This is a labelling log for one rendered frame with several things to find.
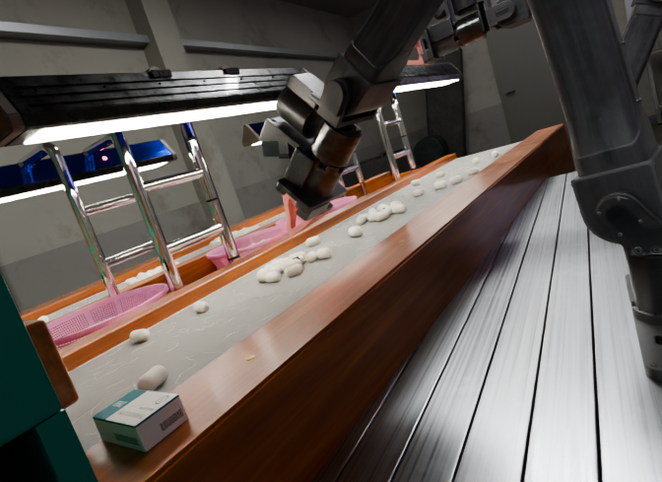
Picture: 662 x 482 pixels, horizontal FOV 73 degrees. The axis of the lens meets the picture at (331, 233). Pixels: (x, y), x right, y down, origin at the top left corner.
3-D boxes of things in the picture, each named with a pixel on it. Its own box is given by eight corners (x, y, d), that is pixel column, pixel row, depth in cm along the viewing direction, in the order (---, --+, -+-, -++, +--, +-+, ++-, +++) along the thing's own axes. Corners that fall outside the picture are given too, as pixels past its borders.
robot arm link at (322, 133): (294, 146, 62) (312, 103, 58) (319, 142, 67) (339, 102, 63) (327, 175, 60) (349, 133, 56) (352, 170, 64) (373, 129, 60)
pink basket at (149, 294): (195, 312, 99) (179, 273, 97) (166, 362, 72) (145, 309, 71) (76, 354, 96) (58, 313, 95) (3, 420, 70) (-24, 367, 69)
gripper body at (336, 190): (272, 190, 64) (290, 147, 59) (313, 174, 72) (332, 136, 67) (304, 218, 62) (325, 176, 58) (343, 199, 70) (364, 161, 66)
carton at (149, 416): (189, 418, 31) (178, 393, 31) (146, 452, 28) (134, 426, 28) (144, 410, 35) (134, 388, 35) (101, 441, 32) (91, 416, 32)
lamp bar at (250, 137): (348, 121, 206) (343, 105, 205) (258, 141, 158) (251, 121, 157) (334, 126, 211) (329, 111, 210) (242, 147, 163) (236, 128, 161)
